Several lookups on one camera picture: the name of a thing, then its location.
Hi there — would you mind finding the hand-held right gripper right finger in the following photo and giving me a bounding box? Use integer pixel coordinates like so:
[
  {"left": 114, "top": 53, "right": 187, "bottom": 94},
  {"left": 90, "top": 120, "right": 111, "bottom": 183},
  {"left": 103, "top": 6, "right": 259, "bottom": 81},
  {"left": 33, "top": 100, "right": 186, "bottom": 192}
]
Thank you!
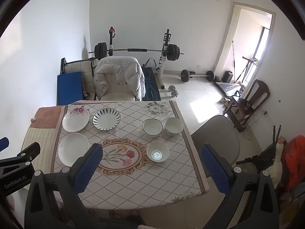
[{"left": 201, "top": 144, "right": 279, "bottom": 229}]

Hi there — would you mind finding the door frame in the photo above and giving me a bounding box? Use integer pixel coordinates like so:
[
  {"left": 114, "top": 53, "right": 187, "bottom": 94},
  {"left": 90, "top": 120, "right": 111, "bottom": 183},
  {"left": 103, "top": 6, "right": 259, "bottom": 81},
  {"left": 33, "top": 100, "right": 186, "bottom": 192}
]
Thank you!
[{"left": 213, "top": 2, "right": 277, "bottom": 86}]

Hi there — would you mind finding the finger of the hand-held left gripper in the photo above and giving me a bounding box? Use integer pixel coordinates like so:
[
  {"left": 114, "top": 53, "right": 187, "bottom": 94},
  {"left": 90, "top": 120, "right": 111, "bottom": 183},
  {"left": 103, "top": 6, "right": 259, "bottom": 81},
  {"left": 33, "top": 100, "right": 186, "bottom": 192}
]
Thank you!
[
  {"left": 0, "top": 137, "right": 10, "bottom": 152},
  {"left": 0, "top": 142, "right": 41, "bottom": 170}
]

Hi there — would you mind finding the blue folded mat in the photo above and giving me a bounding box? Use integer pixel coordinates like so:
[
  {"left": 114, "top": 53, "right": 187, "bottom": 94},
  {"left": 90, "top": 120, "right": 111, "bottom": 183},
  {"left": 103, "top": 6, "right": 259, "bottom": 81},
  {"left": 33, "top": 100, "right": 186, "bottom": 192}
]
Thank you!
[{"left": 56, "top": 72, "right": 84, "bottom": 106}]

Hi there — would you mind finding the black rimmed white bowl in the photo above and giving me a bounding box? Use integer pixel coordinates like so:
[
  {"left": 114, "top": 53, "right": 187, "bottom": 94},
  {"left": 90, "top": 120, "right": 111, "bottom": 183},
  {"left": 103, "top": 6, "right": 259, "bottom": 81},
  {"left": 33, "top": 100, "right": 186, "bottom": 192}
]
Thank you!
[{"left": 142, "top": 119, "right": 164, "bottom": 136}]

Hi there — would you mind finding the black cylindrical appliance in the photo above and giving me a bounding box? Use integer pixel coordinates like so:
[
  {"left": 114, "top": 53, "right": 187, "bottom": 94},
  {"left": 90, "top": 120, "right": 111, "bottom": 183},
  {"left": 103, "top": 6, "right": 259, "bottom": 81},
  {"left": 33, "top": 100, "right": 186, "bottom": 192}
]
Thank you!
[{"left": 223, "top": 70, "right": 234, "bottom": 83}]

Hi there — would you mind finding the diamond pattern floral tablecloth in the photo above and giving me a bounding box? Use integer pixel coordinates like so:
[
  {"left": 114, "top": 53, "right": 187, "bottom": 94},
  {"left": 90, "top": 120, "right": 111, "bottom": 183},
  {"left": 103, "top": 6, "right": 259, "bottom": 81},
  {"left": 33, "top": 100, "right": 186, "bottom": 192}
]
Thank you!
[{"left": 51, "top": 100, "right": 210, "bottom": 210}]

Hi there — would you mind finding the blue rimmed white bowl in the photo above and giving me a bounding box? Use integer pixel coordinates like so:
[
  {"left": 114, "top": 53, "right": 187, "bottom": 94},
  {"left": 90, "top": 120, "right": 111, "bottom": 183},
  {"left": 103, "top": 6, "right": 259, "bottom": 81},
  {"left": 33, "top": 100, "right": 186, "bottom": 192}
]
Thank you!
[{"left": 146, "top": 141, "right": 170, "bottom": 163}]

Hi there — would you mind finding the plain white plate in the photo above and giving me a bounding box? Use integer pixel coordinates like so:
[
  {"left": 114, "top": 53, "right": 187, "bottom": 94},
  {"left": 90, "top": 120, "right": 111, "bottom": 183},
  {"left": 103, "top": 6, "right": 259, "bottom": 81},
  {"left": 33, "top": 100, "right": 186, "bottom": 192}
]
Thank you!
[{"left": 58, "top": 133, "right": 90, "bottom": 167}]

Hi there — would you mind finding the white squat rack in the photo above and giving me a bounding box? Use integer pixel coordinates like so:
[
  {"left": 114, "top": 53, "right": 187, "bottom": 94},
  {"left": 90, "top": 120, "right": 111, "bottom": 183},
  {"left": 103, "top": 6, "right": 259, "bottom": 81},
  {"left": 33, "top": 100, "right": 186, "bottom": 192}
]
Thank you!
[{"left": 106, "top": 26, "right": 172, "bottom": 90}]

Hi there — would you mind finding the dark wooden chair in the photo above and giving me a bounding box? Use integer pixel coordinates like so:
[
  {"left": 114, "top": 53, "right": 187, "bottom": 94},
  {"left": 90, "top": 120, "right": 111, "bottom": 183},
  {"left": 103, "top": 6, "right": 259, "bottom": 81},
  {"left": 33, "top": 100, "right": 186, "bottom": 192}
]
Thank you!
[{"left": 225, "top": 79, "right": 271, "bottom": 133}]

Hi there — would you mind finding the short barbell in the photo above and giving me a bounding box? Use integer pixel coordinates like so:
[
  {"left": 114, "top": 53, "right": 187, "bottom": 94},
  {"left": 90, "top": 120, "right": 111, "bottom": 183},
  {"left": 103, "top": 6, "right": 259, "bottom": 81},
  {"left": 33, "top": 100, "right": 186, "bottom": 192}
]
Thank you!
[{"left": 180, "top": 69, "right": 215, "bottom": 83}]

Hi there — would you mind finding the orange cloth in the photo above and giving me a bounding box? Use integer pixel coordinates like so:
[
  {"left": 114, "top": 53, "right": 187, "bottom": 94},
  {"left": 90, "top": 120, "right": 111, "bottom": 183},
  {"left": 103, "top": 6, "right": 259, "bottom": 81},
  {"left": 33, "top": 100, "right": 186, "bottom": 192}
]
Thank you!
[{"left": 280, "top": 135, "right": 305, "bottom": 191}]

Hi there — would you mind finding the cream quilted chair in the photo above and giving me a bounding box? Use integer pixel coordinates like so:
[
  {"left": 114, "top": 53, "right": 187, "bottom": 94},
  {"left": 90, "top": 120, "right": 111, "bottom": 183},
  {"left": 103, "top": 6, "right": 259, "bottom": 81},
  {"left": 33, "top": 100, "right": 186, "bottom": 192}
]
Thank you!
[
  {"left": 61, "top": 58, "right": 96, "bottom": 99},
  {"left": 95, "top": 57, "right": 143, "bottom": 102}
]

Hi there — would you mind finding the plain white bowl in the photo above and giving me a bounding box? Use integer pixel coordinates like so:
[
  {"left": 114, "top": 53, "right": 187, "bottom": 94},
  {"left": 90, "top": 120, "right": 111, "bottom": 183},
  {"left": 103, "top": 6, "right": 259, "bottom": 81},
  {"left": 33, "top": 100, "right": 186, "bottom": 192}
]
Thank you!
[{"left": 164, "top": 117, "right": 184, "bottom": 136}]

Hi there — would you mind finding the blue leaf pattern plate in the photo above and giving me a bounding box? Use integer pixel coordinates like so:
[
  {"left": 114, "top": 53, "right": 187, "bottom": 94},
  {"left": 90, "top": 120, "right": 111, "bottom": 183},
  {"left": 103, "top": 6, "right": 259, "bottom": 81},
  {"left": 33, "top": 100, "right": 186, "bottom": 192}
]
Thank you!
[{"left": 92, "top": 108, "right": 121, "bottom": 131}]

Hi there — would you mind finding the grey padded chair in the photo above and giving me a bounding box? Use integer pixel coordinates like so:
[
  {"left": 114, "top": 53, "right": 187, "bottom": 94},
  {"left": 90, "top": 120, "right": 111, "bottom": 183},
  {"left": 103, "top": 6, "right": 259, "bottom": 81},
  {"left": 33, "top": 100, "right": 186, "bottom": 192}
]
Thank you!
[{"left": 191, "top": 115, "right": 241, "bottom": 179}]

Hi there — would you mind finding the barbell with black plates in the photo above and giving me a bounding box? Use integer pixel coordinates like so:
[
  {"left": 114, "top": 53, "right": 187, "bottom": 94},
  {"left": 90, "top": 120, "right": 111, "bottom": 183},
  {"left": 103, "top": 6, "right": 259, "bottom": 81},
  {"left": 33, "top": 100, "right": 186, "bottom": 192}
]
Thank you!
[{"left": 89, "top": 42, "right": 184, "bottom": 61}]

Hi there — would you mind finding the black folding stand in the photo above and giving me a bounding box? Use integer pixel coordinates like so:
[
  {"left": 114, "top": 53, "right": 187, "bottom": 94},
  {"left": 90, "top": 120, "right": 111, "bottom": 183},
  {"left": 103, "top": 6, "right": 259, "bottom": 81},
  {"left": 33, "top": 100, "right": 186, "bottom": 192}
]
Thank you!
[{"left": 236, "top": 124, "right": 283, "bottom": 172}]

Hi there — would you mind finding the pink floral white plate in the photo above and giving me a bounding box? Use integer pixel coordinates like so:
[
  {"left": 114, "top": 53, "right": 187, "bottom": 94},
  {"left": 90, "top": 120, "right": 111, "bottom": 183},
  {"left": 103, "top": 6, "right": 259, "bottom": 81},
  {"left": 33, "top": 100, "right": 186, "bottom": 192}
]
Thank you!
[{"left": 62, "top": 108, "right": 90, "bottom": 132}]

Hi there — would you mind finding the white goose plush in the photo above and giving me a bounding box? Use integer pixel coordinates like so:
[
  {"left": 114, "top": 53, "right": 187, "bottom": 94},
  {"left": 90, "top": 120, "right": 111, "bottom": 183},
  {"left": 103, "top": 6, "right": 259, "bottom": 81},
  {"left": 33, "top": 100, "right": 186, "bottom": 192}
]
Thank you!
[{"left": 264, "top": 136, "right": 286, "bottom": 189}]

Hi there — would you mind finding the treadmill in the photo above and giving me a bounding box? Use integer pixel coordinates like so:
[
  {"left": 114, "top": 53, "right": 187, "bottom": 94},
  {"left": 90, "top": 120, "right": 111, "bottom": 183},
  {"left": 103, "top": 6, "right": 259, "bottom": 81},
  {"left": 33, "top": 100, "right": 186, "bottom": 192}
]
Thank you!
[{"left": 213, "top": 56, "right": 259, "bottom": 98}]

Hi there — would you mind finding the blue black weight bench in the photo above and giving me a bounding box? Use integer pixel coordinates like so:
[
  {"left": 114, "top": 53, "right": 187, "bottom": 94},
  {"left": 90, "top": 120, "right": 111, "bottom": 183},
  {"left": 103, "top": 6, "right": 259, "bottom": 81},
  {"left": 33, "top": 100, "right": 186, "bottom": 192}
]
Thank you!
[{"left": 142, "top": 58, "right": 162, "bottom": 101}]

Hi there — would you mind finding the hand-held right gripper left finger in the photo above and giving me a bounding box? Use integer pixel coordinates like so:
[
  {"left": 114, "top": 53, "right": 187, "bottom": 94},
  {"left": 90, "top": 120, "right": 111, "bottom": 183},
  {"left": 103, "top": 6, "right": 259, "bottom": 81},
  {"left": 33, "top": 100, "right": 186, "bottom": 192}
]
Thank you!
[{"left": 24, "top": 143, "right": 104, "bottom": 229}]

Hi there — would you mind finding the chrome dumbbell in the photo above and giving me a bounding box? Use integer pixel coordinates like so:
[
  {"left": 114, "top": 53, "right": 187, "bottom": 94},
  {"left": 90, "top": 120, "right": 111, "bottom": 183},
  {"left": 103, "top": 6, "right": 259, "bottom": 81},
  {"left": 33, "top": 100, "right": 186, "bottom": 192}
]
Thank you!
[{"left": 168, "top": 85, "right": 179, "bottom": 98}]

